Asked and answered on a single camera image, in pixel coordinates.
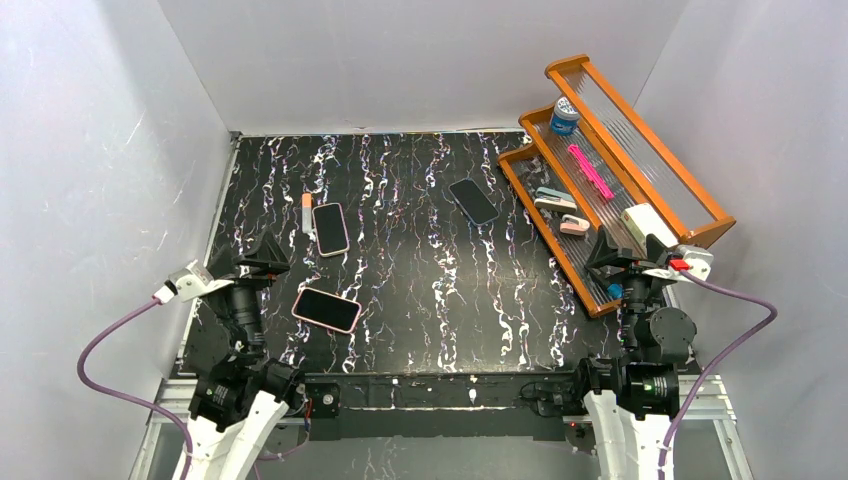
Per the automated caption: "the pink phone case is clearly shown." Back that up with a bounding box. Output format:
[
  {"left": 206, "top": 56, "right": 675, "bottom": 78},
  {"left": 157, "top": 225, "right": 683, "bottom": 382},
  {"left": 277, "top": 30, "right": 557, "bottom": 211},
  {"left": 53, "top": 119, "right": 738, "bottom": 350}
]
[{"left": 290, "top": 286, "right": 363, "bottom": 336}]

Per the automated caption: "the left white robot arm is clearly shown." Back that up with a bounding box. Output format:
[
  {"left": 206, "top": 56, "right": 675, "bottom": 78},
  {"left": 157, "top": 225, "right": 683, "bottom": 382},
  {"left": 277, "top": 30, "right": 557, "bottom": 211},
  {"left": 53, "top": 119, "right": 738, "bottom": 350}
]
[{"left": 165, "top": 230, "right": 302, "bottom": 479}]

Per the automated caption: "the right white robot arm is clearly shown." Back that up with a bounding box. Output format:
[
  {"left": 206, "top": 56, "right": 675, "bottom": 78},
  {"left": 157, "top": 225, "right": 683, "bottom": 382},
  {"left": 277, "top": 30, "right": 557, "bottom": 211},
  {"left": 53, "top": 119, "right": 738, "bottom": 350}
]
[{"left": 574, "top": 228, "right": 697, "bottom": 479}]

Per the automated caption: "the phone in beige case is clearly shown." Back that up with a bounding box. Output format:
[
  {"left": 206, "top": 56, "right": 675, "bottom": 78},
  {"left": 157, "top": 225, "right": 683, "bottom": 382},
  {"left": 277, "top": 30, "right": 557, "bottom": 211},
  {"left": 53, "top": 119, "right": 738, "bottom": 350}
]
[{"left": 312, "top": 202, "right": 350, "bottom": 258}]

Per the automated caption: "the white cardboard box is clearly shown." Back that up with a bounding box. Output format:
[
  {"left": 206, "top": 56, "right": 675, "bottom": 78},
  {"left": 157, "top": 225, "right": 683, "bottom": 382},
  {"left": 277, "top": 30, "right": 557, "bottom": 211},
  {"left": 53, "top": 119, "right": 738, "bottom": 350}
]
[{"left": 619, "top": 203, "right": 678, "bottom": 254}]

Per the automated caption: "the orange white marker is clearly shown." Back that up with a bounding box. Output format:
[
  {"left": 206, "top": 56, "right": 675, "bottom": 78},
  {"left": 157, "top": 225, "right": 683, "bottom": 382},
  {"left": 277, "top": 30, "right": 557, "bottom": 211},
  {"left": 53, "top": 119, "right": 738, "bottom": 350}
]
[{"left": 301, "top": 192, "right": 313, "bottom": 234}]

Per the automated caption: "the teal grey stapler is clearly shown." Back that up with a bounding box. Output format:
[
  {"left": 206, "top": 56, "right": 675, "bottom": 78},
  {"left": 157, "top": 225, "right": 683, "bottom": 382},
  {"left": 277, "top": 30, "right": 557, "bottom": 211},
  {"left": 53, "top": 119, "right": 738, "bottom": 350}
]
[{"left": 533, "top": 187, "right": 577, "bottom": 214}]

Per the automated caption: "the orange wooden shelf rack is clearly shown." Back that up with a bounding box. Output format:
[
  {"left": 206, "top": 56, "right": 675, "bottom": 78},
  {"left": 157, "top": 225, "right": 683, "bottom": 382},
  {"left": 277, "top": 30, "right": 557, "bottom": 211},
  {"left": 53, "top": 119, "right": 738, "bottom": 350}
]
[{"left": 498, "top": 55, "right": 736, "bottom": 318}]

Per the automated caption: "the pink flat tool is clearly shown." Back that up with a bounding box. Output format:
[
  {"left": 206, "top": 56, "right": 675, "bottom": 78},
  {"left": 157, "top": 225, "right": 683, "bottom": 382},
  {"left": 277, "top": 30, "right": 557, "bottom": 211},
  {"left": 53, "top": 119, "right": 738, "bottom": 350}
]
[{"left": 567, "top": 144, "right": 615, "bottom": 200}]

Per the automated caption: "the blue round jar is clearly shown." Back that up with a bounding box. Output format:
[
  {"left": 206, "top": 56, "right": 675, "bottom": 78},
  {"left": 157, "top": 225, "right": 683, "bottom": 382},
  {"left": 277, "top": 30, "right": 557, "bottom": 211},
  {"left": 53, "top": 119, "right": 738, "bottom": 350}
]
[{"left": 550, "top": 96, "right": 581, "bottom": 136}]

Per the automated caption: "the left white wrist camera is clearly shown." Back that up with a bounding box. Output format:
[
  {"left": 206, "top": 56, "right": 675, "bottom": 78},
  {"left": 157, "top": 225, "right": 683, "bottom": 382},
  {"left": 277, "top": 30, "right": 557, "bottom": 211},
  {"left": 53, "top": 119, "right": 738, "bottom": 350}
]
[{"left": 152, "top": 260, "right": 225, "bottom": 305}]

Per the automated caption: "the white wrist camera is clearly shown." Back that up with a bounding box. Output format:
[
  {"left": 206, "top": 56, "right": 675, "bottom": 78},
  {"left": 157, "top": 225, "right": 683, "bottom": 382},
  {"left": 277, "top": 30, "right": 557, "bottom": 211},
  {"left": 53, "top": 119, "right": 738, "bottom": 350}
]
[
  {"left": 152, "top": 260, "right": 225, "bottom": 305},
  {"left": 668, "top": 244, "right": 714, "bottom": 282}
]

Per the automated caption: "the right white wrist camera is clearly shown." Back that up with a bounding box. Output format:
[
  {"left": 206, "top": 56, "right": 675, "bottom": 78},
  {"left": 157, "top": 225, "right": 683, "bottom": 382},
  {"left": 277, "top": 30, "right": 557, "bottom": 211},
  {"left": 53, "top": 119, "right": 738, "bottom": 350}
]
[{"left": 668, "top": 244, "right": 714, "bottom": 282}]

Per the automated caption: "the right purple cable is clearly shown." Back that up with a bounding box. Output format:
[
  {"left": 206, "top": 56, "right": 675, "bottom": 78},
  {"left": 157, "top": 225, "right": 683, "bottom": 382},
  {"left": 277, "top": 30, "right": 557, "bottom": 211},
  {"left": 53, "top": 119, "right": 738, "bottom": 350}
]
[{"left": 657, "top": 268, "right": 780, "bottom": 480}]

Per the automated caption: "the purple cable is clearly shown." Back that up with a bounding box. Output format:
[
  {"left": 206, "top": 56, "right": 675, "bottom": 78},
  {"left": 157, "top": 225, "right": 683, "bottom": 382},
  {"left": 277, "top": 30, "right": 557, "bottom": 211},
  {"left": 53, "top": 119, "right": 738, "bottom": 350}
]
[
  {"left": 657, "top": 268, "right": 780, "bottom": 480},
  {"left": 76, "top": 294, "right": 195, "bottom": 480}
]

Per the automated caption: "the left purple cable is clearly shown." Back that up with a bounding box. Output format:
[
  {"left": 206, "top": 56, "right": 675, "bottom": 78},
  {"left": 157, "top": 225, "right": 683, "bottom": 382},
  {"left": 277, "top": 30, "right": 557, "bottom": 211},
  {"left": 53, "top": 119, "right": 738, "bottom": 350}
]
[{"left": 76, "top": 294, "right": 195, "bottom": 480}]

